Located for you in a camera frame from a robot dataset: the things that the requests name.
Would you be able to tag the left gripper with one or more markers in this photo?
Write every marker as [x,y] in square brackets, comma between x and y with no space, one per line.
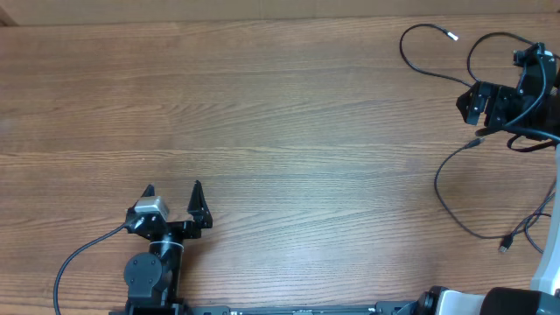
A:
[200,216]

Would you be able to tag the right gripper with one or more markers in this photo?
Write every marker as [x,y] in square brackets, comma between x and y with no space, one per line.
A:
[497,101]

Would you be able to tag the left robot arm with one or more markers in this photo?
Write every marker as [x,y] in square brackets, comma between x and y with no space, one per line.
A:
[153,276]

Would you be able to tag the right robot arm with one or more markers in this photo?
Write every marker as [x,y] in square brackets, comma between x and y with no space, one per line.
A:
[542,294]

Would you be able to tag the cardboard wall panel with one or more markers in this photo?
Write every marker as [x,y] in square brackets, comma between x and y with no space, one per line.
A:
[96,12]

